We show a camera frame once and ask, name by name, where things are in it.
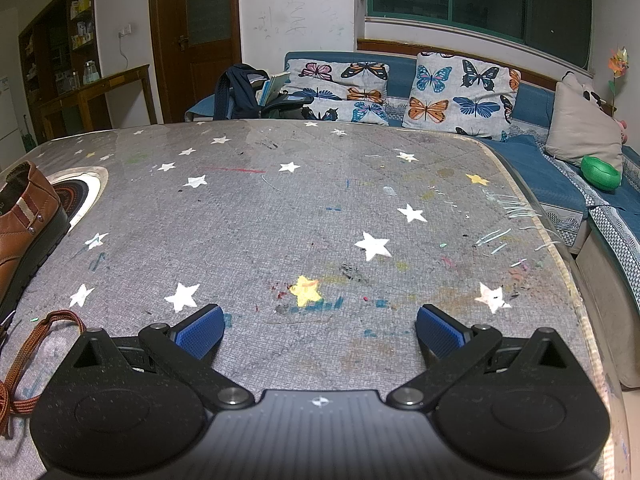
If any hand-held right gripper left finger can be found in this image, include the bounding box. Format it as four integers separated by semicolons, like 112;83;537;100
74;304;255;410

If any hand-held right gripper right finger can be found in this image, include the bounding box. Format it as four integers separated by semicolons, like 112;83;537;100
386;304;567;410

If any brown leather shoe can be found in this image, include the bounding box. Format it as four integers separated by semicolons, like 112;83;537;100
0;161;70;321

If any round black induction hob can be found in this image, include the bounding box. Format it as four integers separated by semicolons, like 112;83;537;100
50;167;110;231

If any green ball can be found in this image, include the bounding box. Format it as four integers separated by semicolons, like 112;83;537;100
580;156;622;192

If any square butterfly print cushion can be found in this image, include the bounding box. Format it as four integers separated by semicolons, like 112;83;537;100
409;52;522;143

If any dark blue backpack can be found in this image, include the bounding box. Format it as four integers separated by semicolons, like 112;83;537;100
214;63;313;122

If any brown wooden door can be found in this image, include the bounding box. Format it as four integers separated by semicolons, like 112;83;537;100
148;0;242;125

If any beige pillow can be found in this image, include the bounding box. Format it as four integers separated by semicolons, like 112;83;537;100
544;80;626;178

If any book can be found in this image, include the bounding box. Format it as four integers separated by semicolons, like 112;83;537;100
260;72;293;108

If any wooden side table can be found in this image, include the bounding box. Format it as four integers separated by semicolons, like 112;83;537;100
39;64;158;141

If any long butterfly print cushion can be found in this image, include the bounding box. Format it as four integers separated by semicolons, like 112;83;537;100
284;58;392;127

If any panda plush toy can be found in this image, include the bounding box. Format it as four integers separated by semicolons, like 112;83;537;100
560;71;615;116

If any white fridge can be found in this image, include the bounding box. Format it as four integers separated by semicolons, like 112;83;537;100
0;76;26;156

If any dark wooden shelf cabinet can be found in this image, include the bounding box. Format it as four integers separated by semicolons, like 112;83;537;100
17;0;101;143

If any orange headed doll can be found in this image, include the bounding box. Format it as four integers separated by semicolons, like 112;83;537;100
606;47;628;111

